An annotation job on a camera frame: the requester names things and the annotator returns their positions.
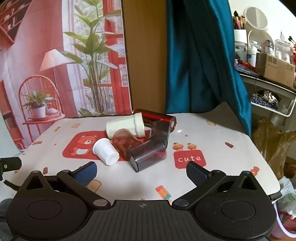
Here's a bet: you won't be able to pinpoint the white brush holder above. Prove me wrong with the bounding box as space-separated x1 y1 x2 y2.
232 10 248 42

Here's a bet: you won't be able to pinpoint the white plastic bag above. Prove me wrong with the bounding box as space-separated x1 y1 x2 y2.
276 176 296 210

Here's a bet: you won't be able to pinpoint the printed wall tapestry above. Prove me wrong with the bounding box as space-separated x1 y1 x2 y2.
0 0 133 151

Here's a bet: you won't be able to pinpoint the brown transparent cup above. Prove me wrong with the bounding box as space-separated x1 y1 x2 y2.
111 129 143 162

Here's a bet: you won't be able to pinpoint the teal curtain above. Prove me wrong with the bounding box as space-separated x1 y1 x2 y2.
165 0 253 140

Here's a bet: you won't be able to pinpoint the tall white cup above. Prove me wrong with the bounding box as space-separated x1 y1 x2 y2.
106 113 146 140

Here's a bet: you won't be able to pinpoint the small white cup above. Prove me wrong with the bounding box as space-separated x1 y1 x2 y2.
92 138 120 166

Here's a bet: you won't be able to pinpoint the white shelf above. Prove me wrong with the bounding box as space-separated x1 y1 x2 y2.
234 66 296 117

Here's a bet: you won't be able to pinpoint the cardboard box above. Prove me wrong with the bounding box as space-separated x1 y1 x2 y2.
255 52 296 88

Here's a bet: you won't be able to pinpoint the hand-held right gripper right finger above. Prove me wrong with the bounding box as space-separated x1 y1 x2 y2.
171 161 264 207

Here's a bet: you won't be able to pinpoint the wooden panel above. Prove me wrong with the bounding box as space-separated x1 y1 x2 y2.
122 0 168 115

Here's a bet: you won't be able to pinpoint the silver foil packets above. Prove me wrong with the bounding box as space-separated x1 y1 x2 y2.
251 90 280 110

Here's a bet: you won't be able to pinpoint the grey cloth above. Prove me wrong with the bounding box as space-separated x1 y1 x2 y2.
0 198 17 241

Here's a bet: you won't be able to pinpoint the round white mirror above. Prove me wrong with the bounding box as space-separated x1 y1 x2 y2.
243 6 275 56

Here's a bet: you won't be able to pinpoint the printed bear tablecloth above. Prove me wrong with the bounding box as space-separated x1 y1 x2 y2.
13 101 282 202

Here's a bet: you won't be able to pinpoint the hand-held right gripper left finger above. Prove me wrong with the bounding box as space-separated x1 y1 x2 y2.
21 161 112 207

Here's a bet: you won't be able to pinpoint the clear plastic container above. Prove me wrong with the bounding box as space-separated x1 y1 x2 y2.
274 30 294 63

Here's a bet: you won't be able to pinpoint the white bottle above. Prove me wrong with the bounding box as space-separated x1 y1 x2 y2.
247 44 258 68

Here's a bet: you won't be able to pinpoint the dark transparent cup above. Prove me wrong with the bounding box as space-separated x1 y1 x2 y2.
149 120 172 146
126 136 167 172

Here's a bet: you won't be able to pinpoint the red metallic cup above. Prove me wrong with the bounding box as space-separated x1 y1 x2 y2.
132 109 177 134

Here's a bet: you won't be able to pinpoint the yellow plastic bag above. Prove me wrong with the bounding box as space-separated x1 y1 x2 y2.
252 116 296 180

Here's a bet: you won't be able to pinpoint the pink basin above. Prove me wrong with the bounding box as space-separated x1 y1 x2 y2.
269 201 296 240

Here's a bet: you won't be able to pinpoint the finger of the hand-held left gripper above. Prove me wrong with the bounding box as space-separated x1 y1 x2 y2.
0 157 23 173

